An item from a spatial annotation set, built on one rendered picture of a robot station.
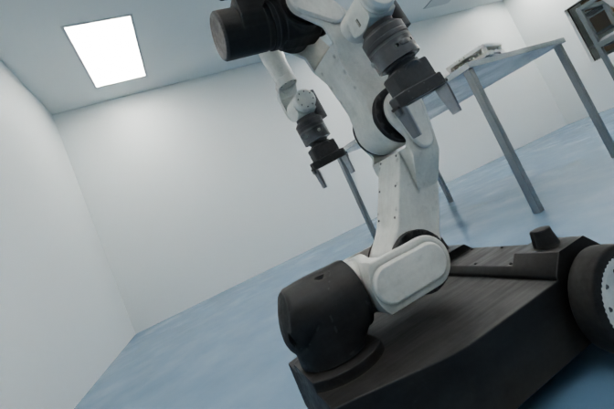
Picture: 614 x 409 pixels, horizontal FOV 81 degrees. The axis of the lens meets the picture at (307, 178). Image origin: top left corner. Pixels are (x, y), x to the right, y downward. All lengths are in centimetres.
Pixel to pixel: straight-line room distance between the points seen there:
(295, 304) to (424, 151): 45
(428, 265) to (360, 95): 42
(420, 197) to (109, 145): 473
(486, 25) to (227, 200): 620
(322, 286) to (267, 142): 464
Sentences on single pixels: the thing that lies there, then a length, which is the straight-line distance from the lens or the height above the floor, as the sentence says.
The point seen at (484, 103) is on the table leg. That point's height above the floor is 63.
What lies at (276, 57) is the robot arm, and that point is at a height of 95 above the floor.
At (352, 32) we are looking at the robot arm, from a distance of 78.
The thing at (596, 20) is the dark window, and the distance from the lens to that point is 856.
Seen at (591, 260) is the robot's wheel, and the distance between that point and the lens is 85.
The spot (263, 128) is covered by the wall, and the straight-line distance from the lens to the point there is 539.
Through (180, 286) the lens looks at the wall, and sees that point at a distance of 496.
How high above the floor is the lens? 48
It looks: 5 degrees up
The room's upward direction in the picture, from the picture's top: 24 degrees counter-clockwise
